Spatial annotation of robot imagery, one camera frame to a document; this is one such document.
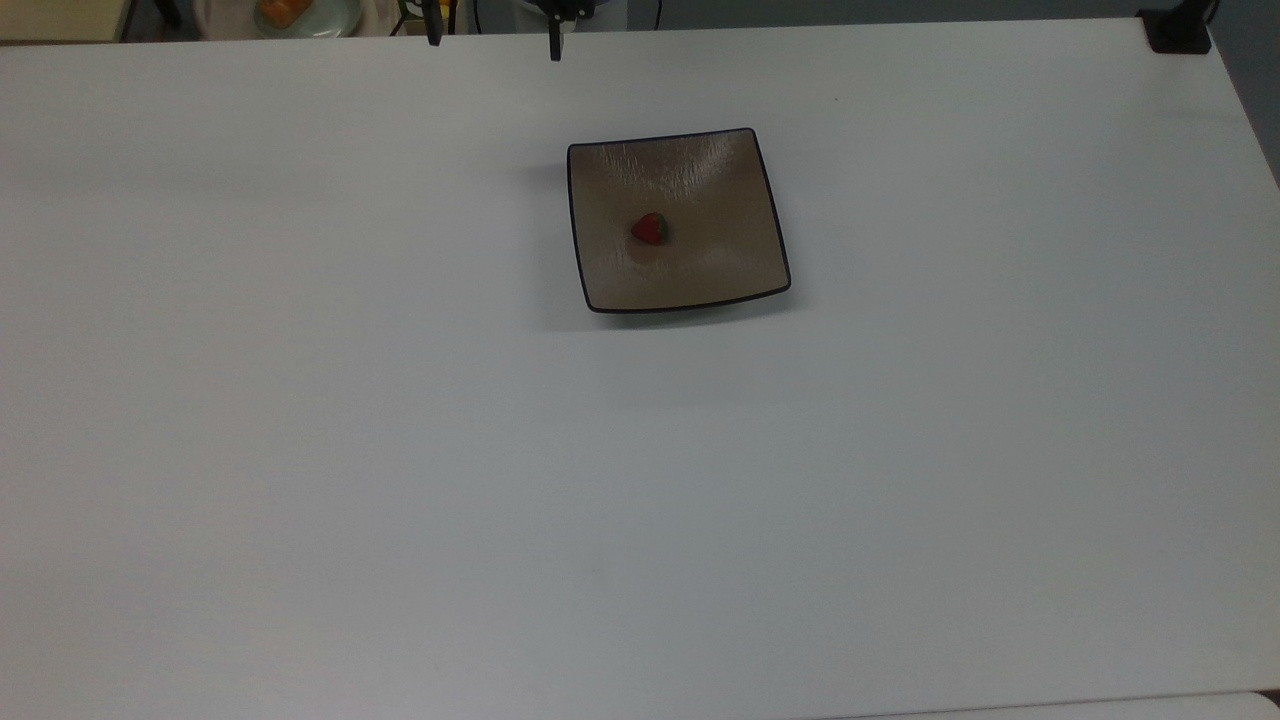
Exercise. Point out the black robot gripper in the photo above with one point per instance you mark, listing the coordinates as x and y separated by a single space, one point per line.
563 9

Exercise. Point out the red strawberry with green leaves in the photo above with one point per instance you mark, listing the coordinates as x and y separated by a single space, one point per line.
650 229

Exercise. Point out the square brown ceramic plate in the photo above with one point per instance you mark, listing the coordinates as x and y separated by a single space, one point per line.
677 222

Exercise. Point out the white bowl with orange food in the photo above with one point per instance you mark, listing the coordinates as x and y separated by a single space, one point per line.
335 18

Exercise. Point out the orange food piece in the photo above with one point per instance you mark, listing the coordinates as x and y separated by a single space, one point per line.
284 11

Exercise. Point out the light wooden cabinet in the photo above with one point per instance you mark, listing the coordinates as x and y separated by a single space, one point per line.
62 18

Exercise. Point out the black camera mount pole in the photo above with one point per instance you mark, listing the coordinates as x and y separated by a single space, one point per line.
1180 28

